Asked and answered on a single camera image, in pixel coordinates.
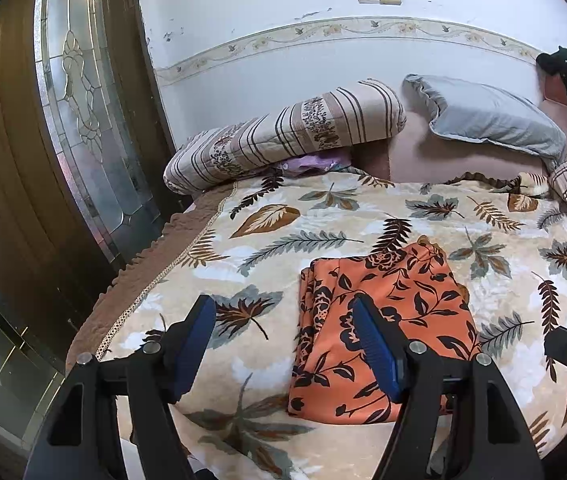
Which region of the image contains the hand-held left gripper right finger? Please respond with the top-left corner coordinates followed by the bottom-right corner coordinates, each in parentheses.
top-left (352, 294), bottom-right (547, 480)

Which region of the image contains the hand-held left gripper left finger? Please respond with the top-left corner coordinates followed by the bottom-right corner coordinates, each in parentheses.
top-left (23, 294), bottom-right (218, 480)

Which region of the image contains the orange floral cloth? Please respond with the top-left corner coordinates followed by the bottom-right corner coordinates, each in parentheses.
top-left (287, 241), bottom-right (481, 423)

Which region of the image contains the leaf print blanket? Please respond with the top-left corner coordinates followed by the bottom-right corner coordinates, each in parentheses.
top-left (66, 172), bottom-right (567, 480)

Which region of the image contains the purple cloth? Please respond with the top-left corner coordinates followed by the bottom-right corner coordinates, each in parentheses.
top-left (276, 152), bottom-right (351, 177)

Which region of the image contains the pink bed sheet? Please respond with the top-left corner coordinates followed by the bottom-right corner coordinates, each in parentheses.
top-left (348, 95), bottom-right (567, 183)

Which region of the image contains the striped bolster pillow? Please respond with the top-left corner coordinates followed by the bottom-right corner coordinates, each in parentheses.
top-left (163, 78), bottom-right (407, 195)

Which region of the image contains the grey pillow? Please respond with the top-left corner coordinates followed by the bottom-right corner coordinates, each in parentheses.
top-left (403, 74), bottom-right (567, 171)

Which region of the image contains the leaded glass wooden door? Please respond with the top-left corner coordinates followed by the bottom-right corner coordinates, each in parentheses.
top-left (0, 0), bottom-right (179, 371)

